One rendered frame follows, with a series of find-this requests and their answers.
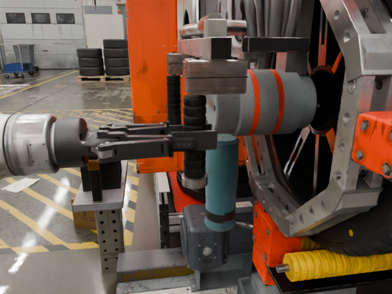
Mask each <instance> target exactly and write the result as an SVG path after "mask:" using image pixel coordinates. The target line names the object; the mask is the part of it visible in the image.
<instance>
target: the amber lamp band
mask: <svg viewBox="0 0 392 294"><path fill-rule="evenodd" d="M100 168H101V163H99V157H98V159H90V160H89V161H88V164H87V169H88V171H96V170H100Z"/></svg>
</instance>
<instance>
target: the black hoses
mask: <svg viewBox="0 0 392 294"><path fill-rule="evenodd" d="M301 5H302V0H241V3H240V11H241V14H242V15H243V17H244V19H245V21H246V27H247V37H243V41H242V52H246V53H303V52H309V51H311V50H312V44H310V37H295V35H296V30H297V26H298V21H299V15H300V10H301Z"/></svg>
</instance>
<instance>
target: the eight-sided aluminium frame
mask: <svg viewBox="0 0 392 294"><path fill-rule="evenodd" d="M320 2H321V5H322V7H323V9H324V12H325V14H326V17H327V19H328V21H329V24H330V26H331V28H332V31H333V33H334V36H335V38H336V40H337V43H338V45H339V47H340V49H341V52H342V54H343V56H344V61H345V76H344V83H343V88H342V96H341V104H340V108H339V116H338V124H337V132H336V137H335V144H334V152H333V157H332V165H331V173H330V180H329V184H328V186H327V188H326V189H325V190H324V191H322V192H321V193H319V194H318V195H316V196H315V197H314V198H312V199H311V200H310V201H308V202H306V203H305V204H304V205H302V206H301V205H300V204H299V203H298V202H297V201H296V200H295V199H294V198H293V197H292V196H291V195H290V194H289V193H288V192H287V191H286V190H285V189H284V188H283V187H282V186H281V185H280V184H279V183H278V182H277V181H276V178H275V176H274V172H273V169H272V164H271V160H270V156H269V153H268V148H267V143H266V140H265V136H264V135H253V136H254V141H255V146H256V149H257V154H258V159H259V162H260V167H261V172H262V173H259V172H258V166H257V161H256V156H255V153H254V148H253V143H252V140H251V136H240V137H241V143H242V147H243V152H244V158H245V161H246V166H247V172H248V177H249V181H248V183H249V185H250V188H251V192H252V193H253V195H254V197H257V198H258V200H259V202H260V204H261V205H262V206H263V207H264V209H265V210H266V211H267V213H268V214H269V216H270V217H271V218H272V220H273V221H274V222H275V224H276V225H277V227H279V231H280V232H281V233H283V234H284V236H285V237H286V238H291V237H302V236H312V235H315V234H319V233H320V232H321V231H323V230H325V229H327V228H330V227H332V226H334V225H336V224H338V223H340V222H342V221H344V220H346V219H349V218H351V217H353V216H355V215H357V214H359V213H361V212H368V211H369V209H370V208H373V207H375V206H376V205H377V203H378V199H379V195H380V193H381V192H382V190H383V187H382V186H381V184H382V179H383V178H382V177H381V176H379V175H378V174H376V173H374V172H372V171H370V170H369V169H367V168H365V167H363V166H361V165H359V164H358V163H356V162H354V161H353V160H352V159H351V155H352V148H353V144H354V137H355V130H356V123H357V119H358V114H359V113H361V112H370V111H392V21H391V19H390V18H389V16H388V14H387V12H386V10H385V8H384V6H383V5H382V3H381V1H380V0H320ZM265 55H266V52H242V42H241V49H240V56H239V58H241V59H246V60H247V61H248V67H247V69H250V63H251V62H253V63H254V68H253V69H264V61H265Z"/></svg>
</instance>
